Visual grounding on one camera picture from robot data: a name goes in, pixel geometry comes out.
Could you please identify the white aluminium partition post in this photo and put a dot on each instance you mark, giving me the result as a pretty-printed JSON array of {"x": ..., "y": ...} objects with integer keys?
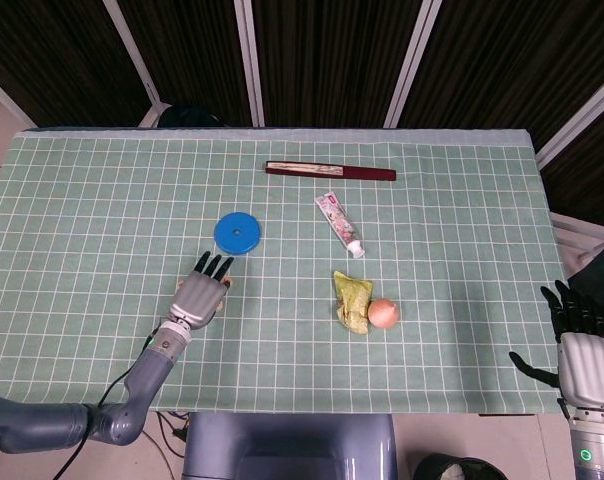
[
  {"x": 582, "y": 117},
  {"x": 4, "y": 100},
  {"x": 247, "y": 55},
  {"x": 132, "y": 50},
  {"x": 415, "y": 52}
]

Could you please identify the green grid tablecloth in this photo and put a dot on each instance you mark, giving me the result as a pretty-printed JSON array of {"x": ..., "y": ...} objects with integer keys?
[{"x": 432, "y": 340}]

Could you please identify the blue-grey robot torso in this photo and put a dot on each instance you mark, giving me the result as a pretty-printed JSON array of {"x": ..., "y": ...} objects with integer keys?
[{"x": 282, "y": 445}]

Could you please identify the white metal rack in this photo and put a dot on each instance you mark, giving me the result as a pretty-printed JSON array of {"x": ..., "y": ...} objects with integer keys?
[{"x": 572, "y": 235}]

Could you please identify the black chair back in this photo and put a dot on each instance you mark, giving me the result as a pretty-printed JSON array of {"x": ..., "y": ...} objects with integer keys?
[{"x": 189, "y": 116}]

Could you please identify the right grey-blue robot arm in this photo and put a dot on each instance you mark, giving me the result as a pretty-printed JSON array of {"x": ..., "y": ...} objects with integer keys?
[{"x": 597, "y": 450}]

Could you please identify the peach coloured onion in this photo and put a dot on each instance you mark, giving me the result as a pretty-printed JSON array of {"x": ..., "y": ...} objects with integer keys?
[{"x": 383, "y": 314}]

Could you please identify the blue round plastic disc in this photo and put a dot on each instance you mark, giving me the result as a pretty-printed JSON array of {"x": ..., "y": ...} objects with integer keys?
[{"x": 227, "y": 240}]

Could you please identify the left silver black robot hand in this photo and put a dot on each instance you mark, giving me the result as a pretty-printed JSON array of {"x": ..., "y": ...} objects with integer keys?
[{"x": 197, "y": 300}]

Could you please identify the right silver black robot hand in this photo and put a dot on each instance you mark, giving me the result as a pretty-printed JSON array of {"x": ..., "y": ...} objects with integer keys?
[{"x": 589, "y": 365}]

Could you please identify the black waste bin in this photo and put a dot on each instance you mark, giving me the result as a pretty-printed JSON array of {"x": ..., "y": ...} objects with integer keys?
[{"x": 432, "y": 470}]

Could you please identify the green snack packet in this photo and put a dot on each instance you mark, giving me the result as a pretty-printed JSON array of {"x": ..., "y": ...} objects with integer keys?
[{"x": 352, "y": 295}]

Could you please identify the floral toothpaste tube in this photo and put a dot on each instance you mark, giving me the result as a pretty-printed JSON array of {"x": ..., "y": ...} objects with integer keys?
[{"x": 337, "y": 220}]

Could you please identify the dark red folded fan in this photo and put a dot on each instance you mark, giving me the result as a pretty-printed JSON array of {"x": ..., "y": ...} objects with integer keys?
[{"x": 362, "y": 173}]

